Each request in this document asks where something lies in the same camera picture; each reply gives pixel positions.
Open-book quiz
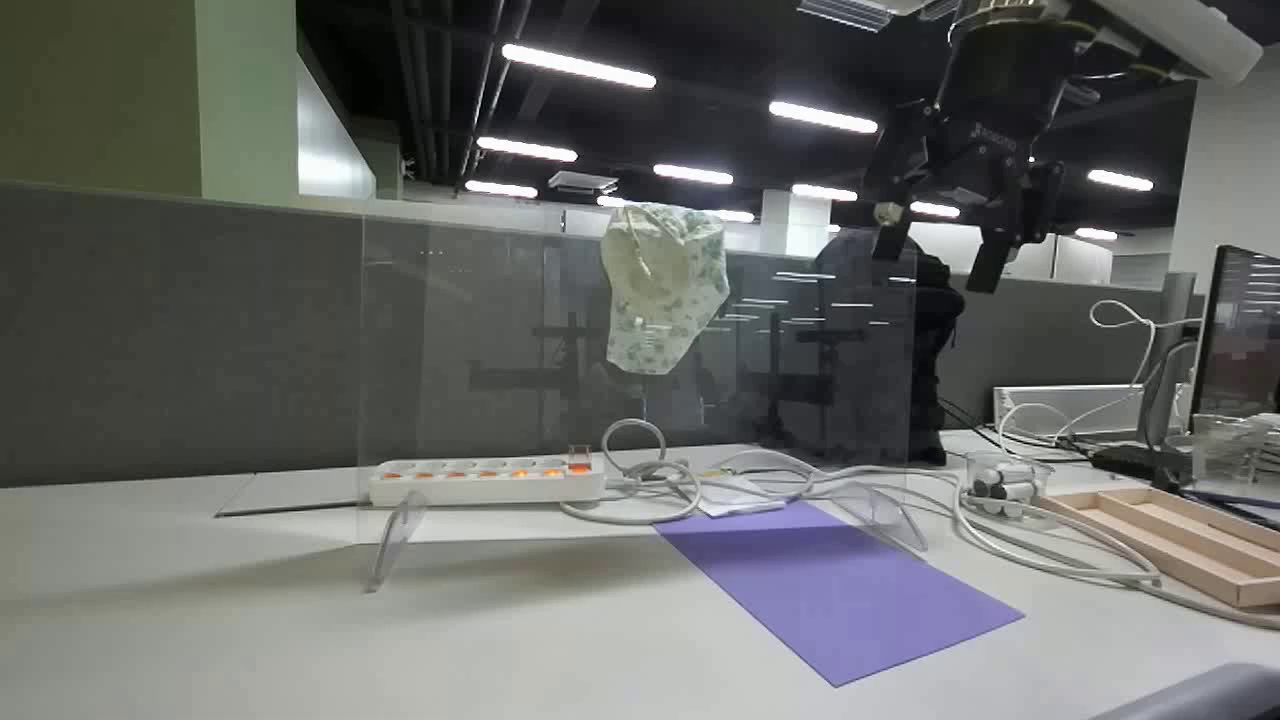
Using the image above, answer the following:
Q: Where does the white coiled cable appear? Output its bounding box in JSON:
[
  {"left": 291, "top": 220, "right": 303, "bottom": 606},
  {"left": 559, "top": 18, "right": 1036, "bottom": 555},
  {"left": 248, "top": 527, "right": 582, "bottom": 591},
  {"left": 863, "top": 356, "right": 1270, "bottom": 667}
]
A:
[{"left": 557, "top": 415, "right": 704, "bottom": 527}]

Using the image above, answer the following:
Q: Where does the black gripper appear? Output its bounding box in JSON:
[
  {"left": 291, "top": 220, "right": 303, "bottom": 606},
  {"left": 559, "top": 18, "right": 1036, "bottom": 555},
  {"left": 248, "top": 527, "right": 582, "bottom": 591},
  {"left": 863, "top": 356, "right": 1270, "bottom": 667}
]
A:
[{"left": 863, "top": 22, "right": 1091, "bottom": 292}]

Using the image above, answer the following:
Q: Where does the white box device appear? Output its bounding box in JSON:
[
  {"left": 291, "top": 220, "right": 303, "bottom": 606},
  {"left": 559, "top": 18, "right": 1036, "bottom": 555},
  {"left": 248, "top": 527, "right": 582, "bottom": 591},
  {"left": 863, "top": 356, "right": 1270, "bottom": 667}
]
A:
[{"left": 990, "top": 385, "right": 1144, "bottom": 438}]

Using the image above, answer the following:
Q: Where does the white green patterned cloth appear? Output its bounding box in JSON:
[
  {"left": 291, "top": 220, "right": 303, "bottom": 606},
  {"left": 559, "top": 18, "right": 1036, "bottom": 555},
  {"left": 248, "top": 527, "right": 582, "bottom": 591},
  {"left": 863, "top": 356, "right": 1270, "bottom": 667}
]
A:
[{"left": 598, "top": 203, "right": 731, "bottom": 376}]

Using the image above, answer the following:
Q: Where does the purple paper sheet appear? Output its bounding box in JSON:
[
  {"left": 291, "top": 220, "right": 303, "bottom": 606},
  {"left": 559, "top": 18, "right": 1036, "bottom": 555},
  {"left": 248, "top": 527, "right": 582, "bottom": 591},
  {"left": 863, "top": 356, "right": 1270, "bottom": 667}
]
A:
[{"left": 662, "top": 505, "right": 1021, "bottom": 686}]

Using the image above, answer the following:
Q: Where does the transparent acrylic screen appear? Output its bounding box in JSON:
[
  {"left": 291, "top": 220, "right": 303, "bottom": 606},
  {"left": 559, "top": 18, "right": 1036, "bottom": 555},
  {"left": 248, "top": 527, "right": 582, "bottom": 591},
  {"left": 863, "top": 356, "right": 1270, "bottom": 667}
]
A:
[{"left": 350, "top": 210, "right": 936, "bottom": 596}]

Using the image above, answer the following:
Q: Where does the white power strip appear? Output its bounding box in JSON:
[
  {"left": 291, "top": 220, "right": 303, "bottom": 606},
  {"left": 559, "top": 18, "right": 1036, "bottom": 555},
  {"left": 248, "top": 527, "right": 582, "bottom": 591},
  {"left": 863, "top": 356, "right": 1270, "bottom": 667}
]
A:
[{"left": 366, "top": 456, "right": 603, "bottom": 508}]

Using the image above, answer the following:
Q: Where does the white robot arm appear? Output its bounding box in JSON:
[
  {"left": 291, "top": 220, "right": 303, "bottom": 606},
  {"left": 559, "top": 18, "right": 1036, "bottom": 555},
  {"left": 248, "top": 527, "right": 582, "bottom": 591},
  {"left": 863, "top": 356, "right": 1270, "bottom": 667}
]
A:
[{"left": 863, "top": 0, "right": 1263, "bottom": 292}]

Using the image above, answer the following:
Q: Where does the computer monitor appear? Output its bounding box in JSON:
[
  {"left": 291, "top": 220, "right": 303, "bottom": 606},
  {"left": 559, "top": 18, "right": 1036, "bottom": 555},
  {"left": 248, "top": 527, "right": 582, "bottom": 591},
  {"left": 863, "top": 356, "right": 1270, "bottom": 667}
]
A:
[{"left": 1190, "top": 243, "right": 1280, "bottom": 415}]

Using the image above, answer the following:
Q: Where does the white power adapter plug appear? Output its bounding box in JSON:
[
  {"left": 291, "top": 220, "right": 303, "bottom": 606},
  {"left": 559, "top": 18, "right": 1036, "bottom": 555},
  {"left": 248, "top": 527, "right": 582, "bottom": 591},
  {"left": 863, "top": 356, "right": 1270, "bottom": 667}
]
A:
[{"left": 961, "top": 463, "right": 1038, "bottom": 521}]

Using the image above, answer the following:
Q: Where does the wooden tray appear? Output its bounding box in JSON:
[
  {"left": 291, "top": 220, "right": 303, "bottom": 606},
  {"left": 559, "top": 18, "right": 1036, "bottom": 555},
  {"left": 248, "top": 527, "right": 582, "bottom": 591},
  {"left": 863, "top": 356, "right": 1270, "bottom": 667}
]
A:
[{"left": 1049, "top": 488, "right": 1280, "bottom": 610}]

